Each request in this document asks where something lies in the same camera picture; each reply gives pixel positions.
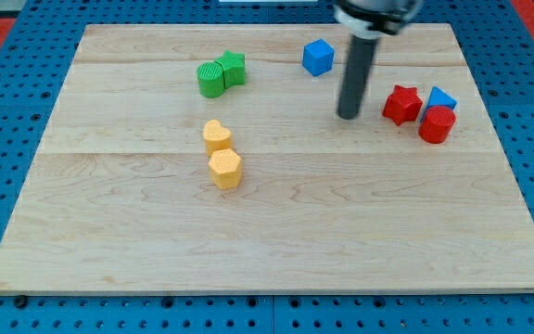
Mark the white and black robot end effector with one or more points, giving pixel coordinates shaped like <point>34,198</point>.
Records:
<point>369,19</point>

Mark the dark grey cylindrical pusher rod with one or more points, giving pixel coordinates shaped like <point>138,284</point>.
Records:
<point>360,58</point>

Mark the blue cube block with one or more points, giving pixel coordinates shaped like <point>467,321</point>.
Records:
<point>318,57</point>

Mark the red star block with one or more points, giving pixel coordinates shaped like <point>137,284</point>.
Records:
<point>402,105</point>

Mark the green star block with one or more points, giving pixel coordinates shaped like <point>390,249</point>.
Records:
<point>234,68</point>

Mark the blue triangle block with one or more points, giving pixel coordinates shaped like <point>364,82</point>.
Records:
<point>438,97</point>

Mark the red cylinder block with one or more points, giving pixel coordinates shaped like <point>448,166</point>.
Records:
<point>437,124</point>

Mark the green cylinder block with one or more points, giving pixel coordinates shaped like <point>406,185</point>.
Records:
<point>210,77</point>

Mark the yellow heart block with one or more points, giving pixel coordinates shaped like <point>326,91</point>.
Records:
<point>216,137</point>

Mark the yellow hexagon block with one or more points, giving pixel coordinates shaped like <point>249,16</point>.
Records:
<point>225,168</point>

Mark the light wooden board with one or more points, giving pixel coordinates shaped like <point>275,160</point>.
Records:
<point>119,201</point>

